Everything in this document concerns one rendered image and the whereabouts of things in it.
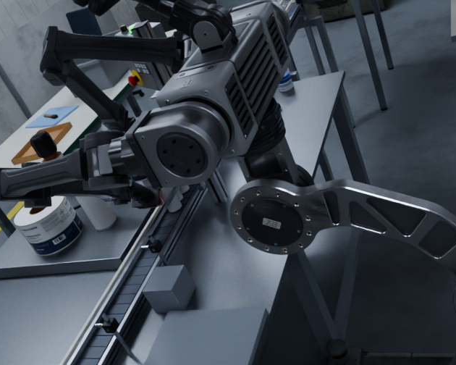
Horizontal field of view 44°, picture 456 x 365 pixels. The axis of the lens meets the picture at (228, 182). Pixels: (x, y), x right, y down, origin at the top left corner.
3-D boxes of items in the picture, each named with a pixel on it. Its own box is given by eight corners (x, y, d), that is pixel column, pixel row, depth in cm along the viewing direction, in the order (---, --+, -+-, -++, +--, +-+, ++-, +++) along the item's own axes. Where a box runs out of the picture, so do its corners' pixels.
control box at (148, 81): (161, 73, 193) (137, 21, 184) (186, 77, 180) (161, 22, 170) (137, 87, 189) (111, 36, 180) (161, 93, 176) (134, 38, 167)
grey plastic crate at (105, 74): (103, 65, 433) (90, 39, 423) (148, 51, 417) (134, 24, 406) (68, 102, 387) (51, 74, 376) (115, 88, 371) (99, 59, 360)
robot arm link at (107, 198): (36, 206, 134) (33, 161, 135) (17, 208, 136) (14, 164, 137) (132, 205, 173) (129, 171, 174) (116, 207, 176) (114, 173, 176)
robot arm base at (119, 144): (161, 190, 100) (131, 133, 94) (125, 195, 103) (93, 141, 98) (179, 162, 106) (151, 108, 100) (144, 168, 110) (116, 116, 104)
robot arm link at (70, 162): (-16, 208, 130) (-19, 166, 131) (36, 206, 141) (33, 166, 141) (106, 184, 102) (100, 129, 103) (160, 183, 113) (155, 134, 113)
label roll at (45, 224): (26, 259, 207) (4, 229, 200) (49, 225, 223) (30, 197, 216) (70, 250, 200) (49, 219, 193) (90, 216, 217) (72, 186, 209)
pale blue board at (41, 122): (51, 109, 389) (50, 108, 388) (79, 106, 369) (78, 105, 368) (25, 128, 374) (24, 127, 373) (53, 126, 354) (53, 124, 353)
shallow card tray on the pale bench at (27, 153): (41, 135, 349) (38, 129, 348) (72, 126, 340) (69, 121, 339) (14, 165, 323) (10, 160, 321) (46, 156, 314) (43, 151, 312)
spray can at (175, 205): (185, 204, 197) (160, 156, 187) (176, 214, 193) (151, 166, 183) (174, 203, 200) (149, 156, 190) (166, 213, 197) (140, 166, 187)
